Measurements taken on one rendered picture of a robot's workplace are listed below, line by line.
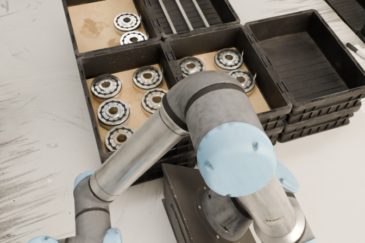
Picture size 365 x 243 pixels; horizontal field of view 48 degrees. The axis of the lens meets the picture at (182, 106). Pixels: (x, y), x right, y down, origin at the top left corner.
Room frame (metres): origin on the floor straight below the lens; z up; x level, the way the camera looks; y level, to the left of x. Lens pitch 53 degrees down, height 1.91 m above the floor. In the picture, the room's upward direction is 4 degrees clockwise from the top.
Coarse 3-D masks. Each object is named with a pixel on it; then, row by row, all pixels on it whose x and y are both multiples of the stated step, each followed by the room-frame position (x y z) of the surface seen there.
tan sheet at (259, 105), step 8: (232, 48) 1.10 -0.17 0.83; (200, 56) 1.04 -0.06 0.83; (208, 56) 1.05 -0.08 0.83; (208, 64) 1.01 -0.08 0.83; (256, 88) 0.91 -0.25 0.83; (248, 96) 0.87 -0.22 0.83; (256, 96) 0.87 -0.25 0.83; (256, 104) 0.84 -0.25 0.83; (264, 104) 0.84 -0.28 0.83; (256, 112) 0.80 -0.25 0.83
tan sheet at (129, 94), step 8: (120, 72) 0.94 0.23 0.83; (128, 72) 0.95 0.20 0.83; (88, 80) 0.90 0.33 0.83; (120, 80) 0.91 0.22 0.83; (128, 80) 0.91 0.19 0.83; (88, 88) 0.86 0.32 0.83; (128, 88) 0.87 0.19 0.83; (128, 96) 0.84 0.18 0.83; (136, 96) 0.84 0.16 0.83; (96, 104) 0.80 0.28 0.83; (128, 104) 0.80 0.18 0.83; (136, 104) 0.81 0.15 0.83; (96, 112) 0.76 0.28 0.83; (136, 112) 0.77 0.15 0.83; (96, 120) 0.73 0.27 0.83; (136, 120) 0.74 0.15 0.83; (144, 120) 0.74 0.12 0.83; (104, 128) 0.70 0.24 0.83; (136, 128) 0.71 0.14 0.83; (104, 136) 0.67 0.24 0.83; (104, 144) 0.64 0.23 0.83
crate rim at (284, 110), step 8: (240, 24) 1.12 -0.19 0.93; (200, 32) 1.07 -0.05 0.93; (208, 32) 1.07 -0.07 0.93; (216, 32) 1.08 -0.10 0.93; (168, 40) 1.02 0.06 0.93; (176, 40) 1.02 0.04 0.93; (248, 40) 1.04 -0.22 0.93; (168, 48) 0.98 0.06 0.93; (256, 48) 1.00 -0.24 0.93; (176, 64) 0.91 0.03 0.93; (264, 64) 0.93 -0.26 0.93; (272, 72) 0.90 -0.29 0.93; (272, 80) 0.87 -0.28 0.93; (280, 88) 0.83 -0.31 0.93; (288, 104) 0.77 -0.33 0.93; (264, 112) 0.73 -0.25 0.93; (272, 112) 0.73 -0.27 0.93; (280, 112) 0.74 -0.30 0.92; (288, 112) 0.75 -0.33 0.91
